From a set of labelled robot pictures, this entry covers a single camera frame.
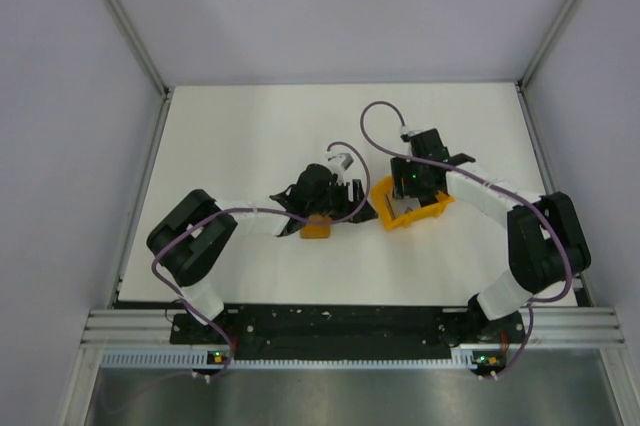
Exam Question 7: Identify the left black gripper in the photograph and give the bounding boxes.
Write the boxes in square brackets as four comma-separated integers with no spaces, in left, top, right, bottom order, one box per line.
[307,178,377,224]

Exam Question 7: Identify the yellow plastic bin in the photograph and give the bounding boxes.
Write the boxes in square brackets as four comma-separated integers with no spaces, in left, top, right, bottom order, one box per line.
[370,176,455,231]

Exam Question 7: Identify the silver VIP card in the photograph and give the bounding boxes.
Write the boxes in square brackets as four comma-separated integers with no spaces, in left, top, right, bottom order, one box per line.
[385,193,422,220]

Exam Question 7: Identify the orange leather card holder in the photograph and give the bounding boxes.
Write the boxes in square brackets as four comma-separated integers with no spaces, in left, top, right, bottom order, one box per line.
[299,215,331,240]

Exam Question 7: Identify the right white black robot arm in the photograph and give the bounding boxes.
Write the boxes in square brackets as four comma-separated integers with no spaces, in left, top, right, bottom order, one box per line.
[389,127,591,342]

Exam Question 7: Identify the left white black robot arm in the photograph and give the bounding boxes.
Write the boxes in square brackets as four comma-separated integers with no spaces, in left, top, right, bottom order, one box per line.
[146,153,377,343]

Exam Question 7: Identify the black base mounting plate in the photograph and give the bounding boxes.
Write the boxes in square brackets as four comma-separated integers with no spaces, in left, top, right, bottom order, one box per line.
[170,304,525,360]

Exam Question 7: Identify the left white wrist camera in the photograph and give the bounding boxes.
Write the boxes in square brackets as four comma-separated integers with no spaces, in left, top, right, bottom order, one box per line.
[325,151,354,174]

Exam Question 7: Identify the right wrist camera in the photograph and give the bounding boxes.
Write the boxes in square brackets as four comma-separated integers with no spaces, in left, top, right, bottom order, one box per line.
[400,126,413,142]

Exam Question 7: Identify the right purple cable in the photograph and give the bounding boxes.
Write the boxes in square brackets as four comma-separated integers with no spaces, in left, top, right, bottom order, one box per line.
[359,101,574,381]

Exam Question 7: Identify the purple cable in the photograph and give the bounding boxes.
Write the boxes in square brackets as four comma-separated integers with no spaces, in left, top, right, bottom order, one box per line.
[359,101,574,381]
[151,141,372,382]

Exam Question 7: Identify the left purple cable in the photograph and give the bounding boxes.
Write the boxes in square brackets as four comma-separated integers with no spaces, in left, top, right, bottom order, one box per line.
[151,141,372,382]

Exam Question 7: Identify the aluminium front rail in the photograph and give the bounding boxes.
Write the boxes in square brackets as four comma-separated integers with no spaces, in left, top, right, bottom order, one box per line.
[81,304,625,348]

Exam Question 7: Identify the white slotted cable duct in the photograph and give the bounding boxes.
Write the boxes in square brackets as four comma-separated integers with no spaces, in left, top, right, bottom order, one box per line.
[100,349,504,372]

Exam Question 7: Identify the right aluminium frame post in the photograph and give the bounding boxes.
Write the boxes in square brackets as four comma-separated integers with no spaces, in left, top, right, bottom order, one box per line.
[517,0,582,91]

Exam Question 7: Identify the aluminium frame post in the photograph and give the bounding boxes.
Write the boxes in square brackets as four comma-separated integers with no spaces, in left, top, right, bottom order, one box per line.
[74,0,174,97]
[517,0,582,91]

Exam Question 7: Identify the left aluminium frame post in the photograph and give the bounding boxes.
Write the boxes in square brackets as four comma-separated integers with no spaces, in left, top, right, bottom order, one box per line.
[74,0,174,97]

